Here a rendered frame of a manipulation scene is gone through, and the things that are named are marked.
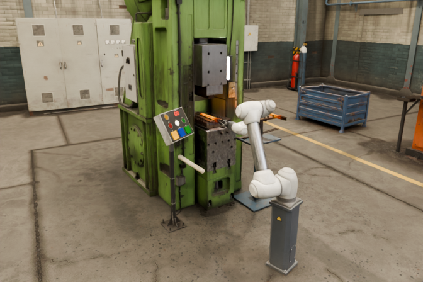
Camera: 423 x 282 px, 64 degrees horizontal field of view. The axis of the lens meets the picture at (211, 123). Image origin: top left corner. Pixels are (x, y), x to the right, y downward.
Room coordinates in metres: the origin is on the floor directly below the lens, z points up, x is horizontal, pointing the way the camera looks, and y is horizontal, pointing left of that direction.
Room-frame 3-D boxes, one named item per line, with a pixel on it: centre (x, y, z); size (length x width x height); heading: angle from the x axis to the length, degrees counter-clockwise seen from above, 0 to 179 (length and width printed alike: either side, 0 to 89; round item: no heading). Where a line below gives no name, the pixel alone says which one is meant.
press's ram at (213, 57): (3.61, 0.05, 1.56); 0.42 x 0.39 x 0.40; 34
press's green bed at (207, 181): (3.63, 0.04, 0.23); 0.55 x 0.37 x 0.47; 34
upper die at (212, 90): (3.59, 0.08, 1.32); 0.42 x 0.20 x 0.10; 34
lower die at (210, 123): (3.59, 0.08, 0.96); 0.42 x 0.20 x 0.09; 34
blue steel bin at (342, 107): (6.83, -2.46, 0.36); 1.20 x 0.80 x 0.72; 33
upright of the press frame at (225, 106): (3.93, -0.15, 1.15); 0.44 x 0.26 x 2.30; 34
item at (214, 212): (3.38, -0.06, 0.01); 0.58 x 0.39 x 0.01; 124
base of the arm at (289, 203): (2.46, -0.61, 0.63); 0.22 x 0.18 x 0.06; 138
